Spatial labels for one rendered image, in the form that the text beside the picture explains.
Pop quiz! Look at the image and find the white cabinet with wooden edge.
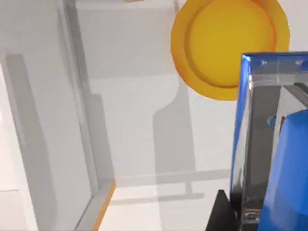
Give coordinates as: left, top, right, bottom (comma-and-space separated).
0, 0, 183, 231

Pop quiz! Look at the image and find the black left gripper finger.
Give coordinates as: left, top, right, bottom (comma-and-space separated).
206, 189, 236, 231

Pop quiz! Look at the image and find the yellow round plate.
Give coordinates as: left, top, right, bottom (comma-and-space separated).
170, 0, 290, 101

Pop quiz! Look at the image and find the blue and silver stapler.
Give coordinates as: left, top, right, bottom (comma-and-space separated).
230, 51, 308, 231

